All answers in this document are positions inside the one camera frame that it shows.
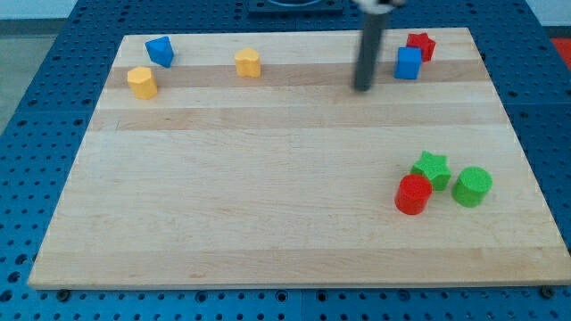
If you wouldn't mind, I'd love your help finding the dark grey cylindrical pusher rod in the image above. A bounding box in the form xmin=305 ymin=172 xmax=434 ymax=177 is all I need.
xmin=352 ymin=13 xmax=389 ymax=92

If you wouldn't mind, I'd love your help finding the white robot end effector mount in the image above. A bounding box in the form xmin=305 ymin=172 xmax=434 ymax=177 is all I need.
xmin=353 ymin=0 xmax=406 ymax=14

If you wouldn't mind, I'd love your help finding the blue cube block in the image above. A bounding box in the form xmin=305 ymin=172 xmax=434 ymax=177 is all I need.
xmin=394 ymin=46 xmax=422 ymax=80

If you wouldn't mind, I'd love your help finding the red star block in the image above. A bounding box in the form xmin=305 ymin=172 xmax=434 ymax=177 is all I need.
xmin=406 ymin=32 xmax=436 ymax=62

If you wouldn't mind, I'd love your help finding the green star block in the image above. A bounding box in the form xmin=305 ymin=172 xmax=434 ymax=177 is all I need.
xmin=410 ymin=151 xmax=451 ymax=191

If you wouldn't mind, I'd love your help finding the yellow heart block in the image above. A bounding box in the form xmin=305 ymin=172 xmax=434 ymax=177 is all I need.
xmin=234 ymin=47 xmax=261 ymax=78

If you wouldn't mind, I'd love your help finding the red cylinder block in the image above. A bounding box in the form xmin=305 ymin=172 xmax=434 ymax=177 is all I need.
xmin=394 ymin=174 xmax=433 ymax=215

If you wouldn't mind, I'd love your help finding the wooden board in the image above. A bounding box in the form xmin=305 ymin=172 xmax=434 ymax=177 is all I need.
xmin=28 ymin=28 xmax=570 ymax=290

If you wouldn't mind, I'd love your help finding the green cylinder block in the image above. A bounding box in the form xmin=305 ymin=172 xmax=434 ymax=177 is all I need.
xmin=451 ymin=167 xmax=493 ymax=208

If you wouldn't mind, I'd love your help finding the blue triangular block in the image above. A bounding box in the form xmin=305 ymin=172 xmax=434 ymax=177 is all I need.
xmin=145 ymin=37 xmax=174 ymax=68

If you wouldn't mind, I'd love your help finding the yellow hexagon block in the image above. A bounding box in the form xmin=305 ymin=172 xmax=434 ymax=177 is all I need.
xmin=127 ymin=66 xmax=158 ymax=100

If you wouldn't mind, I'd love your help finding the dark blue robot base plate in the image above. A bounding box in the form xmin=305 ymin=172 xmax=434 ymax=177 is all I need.
xmin=245 ymin=0 xmax=344 ymax=14

